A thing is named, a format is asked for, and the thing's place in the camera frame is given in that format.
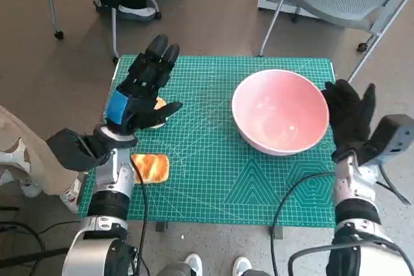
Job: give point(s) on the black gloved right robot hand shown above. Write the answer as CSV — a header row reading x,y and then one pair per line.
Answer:
x,y
349,117

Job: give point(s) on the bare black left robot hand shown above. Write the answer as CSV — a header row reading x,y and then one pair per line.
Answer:
x,y
142,75

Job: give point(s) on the round toy bread bun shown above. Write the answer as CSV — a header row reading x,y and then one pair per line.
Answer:
x,y
159,103

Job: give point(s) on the pink bowl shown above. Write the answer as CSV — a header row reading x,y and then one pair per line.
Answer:
x,y
281,111

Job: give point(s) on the rectangular braided toy bread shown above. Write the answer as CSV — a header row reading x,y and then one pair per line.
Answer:
x,y
150,167

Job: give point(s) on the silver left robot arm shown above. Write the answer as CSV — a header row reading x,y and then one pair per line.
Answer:
x,y
110,198

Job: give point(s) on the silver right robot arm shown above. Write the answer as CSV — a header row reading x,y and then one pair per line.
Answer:
x,y
352,185

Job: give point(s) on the green cutting mat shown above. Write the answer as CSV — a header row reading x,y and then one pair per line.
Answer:
x,y
200,159

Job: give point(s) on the white foot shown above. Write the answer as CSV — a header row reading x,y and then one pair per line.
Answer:
x,y
194,264
242,266

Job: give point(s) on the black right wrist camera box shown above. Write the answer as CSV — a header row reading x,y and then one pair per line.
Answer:
x,y
391,133

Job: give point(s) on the black table bracket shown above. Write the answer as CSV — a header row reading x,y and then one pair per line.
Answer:
x,y
277,232
160,227

